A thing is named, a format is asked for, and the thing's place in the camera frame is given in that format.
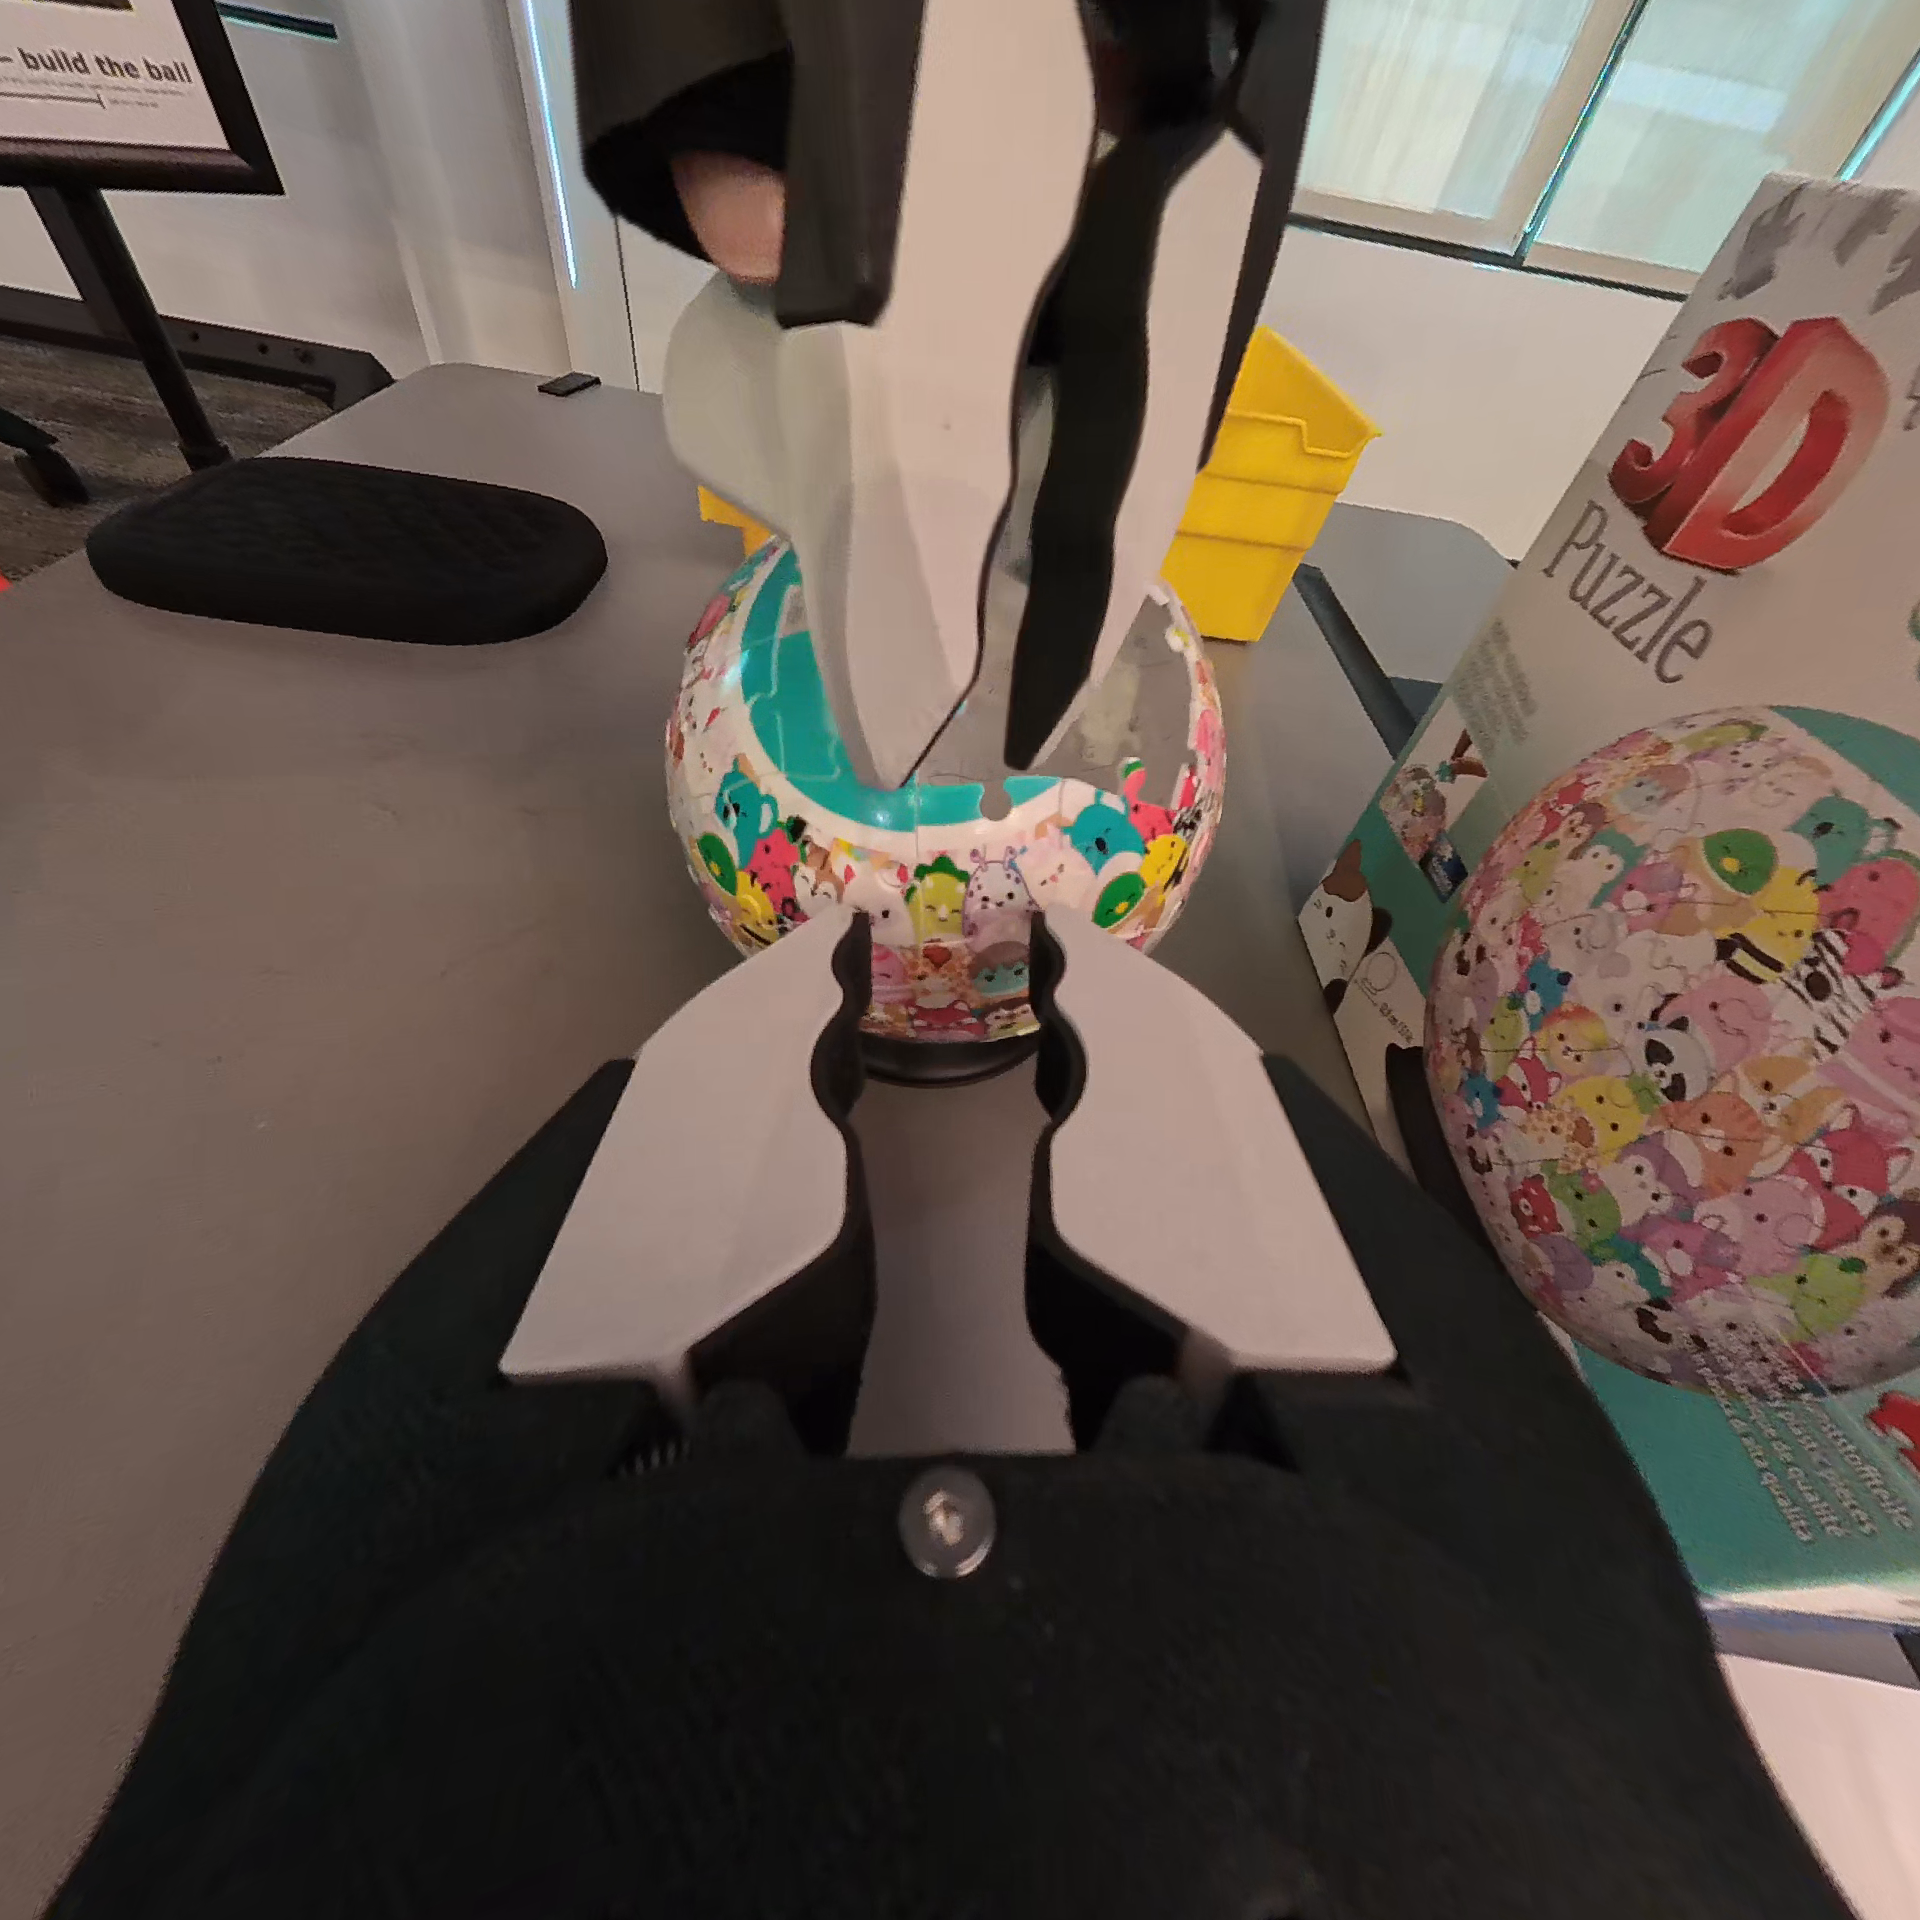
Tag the printed instruction sheet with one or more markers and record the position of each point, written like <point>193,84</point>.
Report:
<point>1862,1771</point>

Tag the printed puzzle box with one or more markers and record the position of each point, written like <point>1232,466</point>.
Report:
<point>1651,1051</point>

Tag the black sign stand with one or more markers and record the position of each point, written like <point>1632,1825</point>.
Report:
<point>136,324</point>

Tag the window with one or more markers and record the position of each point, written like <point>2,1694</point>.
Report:
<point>1501,91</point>

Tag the yellow plastic bin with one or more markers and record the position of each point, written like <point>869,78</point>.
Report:
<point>1262,496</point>

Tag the framed instruction sign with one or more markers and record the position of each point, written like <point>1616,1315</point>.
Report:
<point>103,91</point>

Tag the black oval pad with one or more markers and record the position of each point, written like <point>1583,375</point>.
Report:
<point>345,548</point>

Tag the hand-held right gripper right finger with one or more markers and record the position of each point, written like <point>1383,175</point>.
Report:
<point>1216,1215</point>

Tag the person's left hand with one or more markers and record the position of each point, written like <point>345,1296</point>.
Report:
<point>728,219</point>

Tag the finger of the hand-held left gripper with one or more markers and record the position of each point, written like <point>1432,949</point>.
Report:
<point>1185,345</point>
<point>901,525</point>

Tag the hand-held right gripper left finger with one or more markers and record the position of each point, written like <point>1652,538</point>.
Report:
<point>675,1215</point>

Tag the colourful puzzle ball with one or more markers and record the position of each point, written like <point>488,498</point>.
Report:
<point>751,869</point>

